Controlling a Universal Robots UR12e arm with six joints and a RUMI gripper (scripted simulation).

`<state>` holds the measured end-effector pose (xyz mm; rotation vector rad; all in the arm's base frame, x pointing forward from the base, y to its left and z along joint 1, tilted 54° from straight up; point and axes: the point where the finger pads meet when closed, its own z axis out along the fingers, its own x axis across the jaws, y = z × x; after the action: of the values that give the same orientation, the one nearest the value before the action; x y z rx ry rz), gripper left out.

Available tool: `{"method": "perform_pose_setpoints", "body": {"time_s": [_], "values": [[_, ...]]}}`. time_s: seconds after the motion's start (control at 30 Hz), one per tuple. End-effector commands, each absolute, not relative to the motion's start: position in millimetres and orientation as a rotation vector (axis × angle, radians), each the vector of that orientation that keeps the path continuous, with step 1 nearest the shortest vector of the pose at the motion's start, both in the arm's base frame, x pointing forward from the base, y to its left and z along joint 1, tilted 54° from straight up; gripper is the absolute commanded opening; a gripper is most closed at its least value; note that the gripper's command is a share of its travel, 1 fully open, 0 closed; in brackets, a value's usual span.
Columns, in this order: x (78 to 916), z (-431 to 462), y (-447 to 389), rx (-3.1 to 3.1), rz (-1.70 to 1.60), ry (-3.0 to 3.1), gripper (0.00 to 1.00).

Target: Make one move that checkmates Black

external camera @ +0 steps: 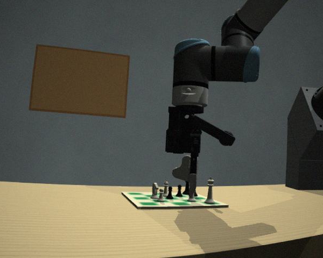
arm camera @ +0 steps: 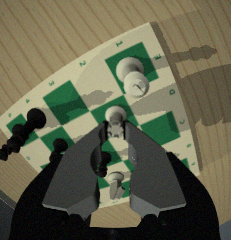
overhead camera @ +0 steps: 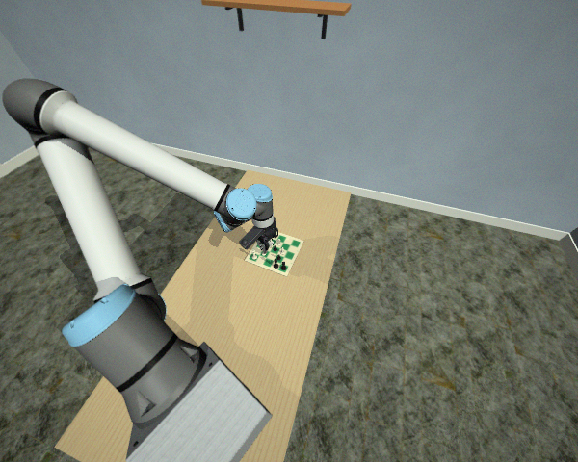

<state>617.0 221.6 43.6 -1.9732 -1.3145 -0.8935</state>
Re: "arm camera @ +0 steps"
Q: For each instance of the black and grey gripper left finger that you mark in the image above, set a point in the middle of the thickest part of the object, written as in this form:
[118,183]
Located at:
[67,185]

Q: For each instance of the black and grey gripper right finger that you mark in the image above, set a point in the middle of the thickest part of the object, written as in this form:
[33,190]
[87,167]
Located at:
[162,185]

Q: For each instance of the green and cream chessboard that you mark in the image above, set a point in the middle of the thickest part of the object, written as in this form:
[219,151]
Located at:
[75,99]

